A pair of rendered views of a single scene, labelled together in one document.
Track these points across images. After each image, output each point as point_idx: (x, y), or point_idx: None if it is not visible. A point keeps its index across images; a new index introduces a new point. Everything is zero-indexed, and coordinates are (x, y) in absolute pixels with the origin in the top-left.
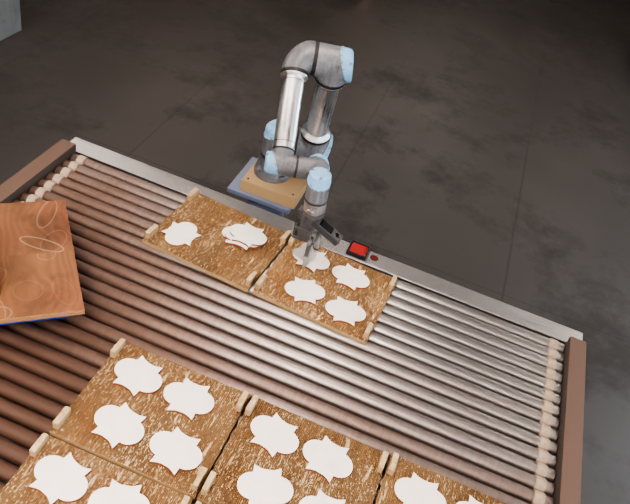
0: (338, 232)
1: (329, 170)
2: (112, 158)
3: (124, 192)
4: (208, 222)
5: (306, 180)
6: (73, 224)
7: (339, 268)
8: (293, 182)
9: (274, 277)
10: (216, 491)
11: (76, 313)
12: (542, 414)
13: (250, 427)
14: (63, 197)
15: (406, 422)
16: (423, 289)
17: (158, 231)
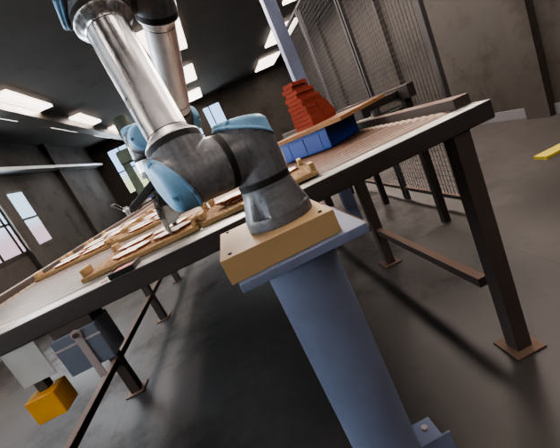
0: (132, 202)
1: (128, 141)
2: (427, 125)
3: (363, 146)
4: None
5: (222, 248)
6: (349, 143)
7: (143, 244)
8: (239, 235)
9: (197, 214)
10: None
11: None
12: None
13: None
14: (384, 131)
15: (97, 257)
16: (50, 302)
17: (299, 166)
